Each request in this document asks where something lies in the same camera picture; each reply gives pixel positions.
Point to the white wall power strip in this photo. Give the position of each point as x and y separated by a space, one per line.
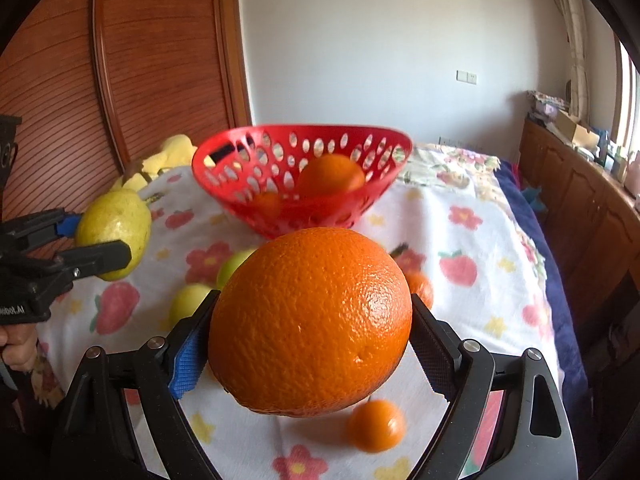
452 142

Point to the small tangerine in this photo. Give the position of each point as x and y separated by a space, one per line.
420 285
376 426
267 205

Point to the red perforated plastic basket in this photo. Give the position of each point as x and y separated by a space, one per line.
282 178

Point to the yellow Pikachu plush toy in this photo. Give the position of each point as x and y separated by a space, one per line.
175 151

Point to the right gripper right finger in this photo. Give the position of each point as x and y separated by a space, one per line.
531 439

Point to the large orange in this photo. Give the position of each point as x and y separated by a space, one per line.
328 175
312 322

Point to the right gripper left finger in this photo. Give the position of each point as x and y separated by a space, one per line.
95 418

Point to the wooden framed window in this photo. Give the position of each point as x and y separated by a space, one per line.
626 108

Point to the white wall switch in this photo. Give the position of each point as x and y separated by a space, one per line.
466 77

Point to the yellow pear with stem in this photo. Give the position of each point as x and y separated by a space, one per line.
117 215

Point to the wooden wardrobe sliding doors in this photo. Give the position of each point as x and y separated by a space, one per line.
97 85

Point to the floral bed quilt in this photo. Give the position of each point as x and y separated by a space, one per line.
450 168

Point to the white fruit print cloth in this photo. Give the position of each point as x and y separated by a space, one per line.
488 285

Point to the small tangerine in basket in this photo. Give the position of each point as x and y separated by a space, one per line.
267 205

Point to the person's left hand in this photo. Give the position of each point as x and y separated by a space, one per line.
19 346

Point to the green apple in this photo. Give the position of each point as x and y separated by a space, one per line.
186 302
231 265

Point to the cardboard box on cabinet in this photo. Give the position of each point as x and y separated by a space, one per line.
574 132

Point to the blue bed sheet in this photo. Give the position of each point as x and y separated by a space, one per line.
575 389

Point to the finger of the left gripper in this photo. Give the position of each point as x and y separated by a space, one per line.
79 262
30 232

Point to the patterned beige curtain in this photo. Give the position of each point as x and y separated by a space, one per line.
573 12

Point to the wooden low cabinet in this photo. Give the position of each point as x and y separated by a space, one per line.
591 227

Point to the large orange in basket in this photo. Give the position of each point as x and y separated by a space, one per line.
328 175

